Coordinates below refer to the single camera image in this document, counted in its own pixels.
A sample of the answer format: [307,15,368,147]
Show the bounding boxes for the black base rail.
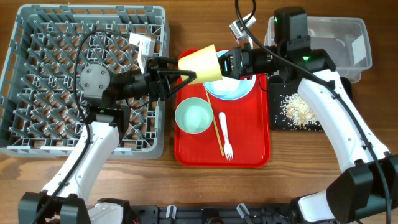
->
[90,198,349,224]

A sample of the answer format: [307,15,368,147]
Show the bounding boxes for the white plastic fork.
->
[218,112,234,161]

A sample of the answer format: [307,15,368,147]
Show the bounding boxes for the rice and peanut waste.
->
[280,93,318,129]

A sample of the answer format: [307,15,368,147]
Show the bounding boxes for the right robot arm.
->
[218,7,397,223]

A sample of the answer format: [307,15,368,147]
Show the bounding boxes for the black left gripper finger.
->
[158,70,197,100]
[154,57,178,69]

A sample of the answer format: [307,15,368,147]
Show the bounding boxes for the clear plastic bin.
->
[264,16,373,83]

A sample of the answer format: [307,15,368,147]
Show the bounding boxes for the light blue plate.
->
[202,49,257,101]

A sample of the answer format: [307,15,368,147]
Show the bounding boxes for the grey dishwasher rack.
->
[1,4,170,157]

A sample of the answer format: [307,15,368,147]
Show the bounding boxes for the red plastic tray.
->
[174,48,272,169]

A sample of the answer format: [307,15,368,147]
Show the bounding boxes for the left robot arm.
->
[18,57,197,223]

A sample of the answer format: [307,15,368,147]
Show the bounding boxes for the black waste tray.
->
[267,75,354,132]

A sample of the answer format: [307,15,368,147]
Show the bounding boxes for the wooden chopstick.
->
[205,88,224,156]

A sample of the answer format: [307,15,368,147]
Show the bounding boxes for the green bowl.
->
[175,97,213,134]

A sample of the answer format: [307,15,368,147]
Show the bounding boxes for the yellow cup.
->
[178,45,223,85]

